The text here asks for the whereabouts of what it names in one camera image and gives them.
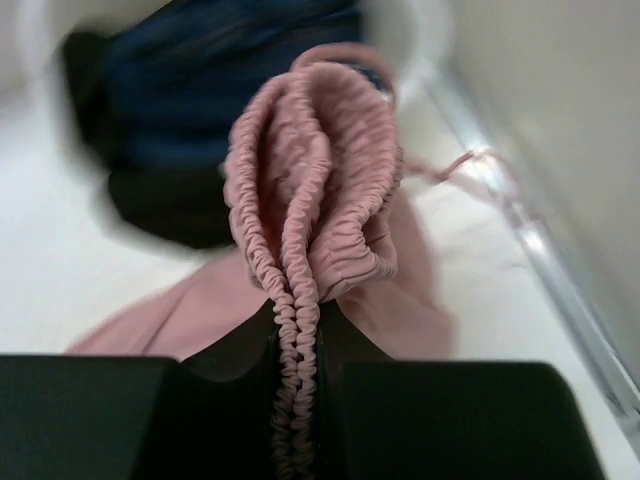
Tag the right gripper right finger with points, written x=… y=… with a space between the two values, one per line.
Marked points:
x=380 y=418

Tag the blue jeans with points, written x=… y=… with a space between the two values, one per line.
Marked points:
x=179 y=79

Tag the aluminium right rail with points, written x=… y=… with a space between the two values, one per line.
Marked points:
x=524 y=215

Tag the pink trousers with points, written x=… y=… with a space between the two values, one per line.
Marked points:
x=330 y=264

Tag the black trousers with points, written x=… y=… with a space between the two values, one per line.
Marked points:
x=180 y=204

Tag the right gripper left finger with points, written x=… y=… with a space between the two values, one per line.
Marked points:
x=89 y=417

